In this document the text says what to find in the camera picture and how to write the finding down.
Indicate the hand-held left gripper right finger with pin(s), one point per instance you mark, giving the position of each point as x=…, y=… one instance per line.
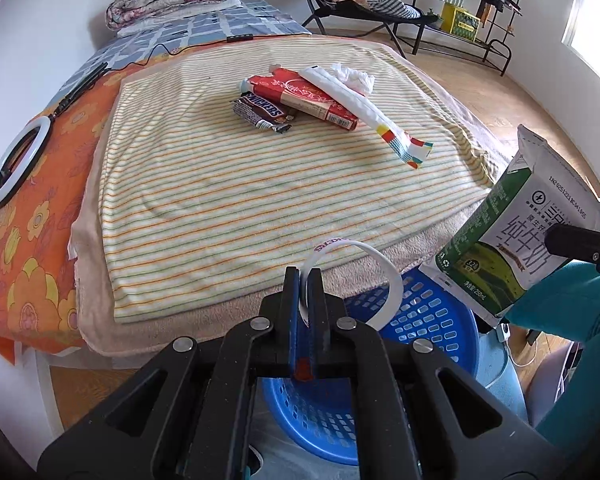
x=314, y=312

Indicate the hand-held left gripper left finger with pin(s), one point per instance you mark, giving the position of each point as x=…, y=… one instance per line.
x=294, y=312

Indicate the green and white milk carton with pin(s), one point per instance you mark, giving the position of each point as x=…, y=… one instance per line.
x=500, y=230

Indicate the white curled wrapper strip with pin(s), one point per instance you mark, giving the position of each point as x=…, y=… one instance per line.
x=391, y=285

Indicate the blue plastic basket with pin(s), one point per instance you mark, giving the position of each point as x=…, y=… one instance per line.
x=430, y=320

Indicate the brown chocolate bar wrapper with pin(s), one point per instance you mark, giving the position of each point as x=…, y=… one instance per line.
x=265, y=105
x=247, y=116

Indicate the red tissue pack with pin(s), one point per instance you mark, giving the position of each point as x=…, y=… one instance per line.
x=310, y=97

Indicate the white tissue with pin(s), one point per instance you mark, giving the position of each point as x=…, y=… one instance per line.
x=352, y=77

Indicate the person's teal clothing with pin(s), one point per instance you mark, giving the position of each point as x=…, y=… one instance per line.
x=575, y=300

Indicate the beige towel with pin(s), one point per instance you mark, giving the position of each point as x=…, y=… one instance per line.
x=180, y=335

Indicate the striped towel blanket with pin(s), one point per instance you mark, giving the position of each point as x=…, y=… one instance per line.
x=230, y=200

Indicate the black clothes rack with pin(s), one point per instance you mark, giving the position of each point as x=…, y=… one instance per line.
x=500, y=55

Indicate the yellow crate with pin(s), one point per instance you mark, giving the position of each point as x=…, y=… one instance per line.
x=460, y=21

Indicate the orange floral bed sheet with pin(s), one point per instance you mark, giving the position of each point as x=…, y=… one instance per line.
x=40, y=240

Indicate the black power strip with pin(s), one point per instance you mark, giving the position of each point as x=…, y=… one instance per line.
x=240, y=38

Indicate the striped cloth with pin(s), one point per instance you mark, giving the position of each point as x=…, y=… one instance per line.
x=395, y=7

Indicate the blue plaid bed sheet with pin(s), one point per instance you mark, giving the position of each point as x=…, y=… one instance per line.
x=205, y=25

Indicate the black folded light stand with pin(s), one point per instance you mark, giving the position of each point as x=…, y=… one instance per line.
x=80, y=87

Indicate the white bed frame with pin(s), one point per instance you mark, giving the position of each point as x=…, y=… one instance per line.
x=44, y=390

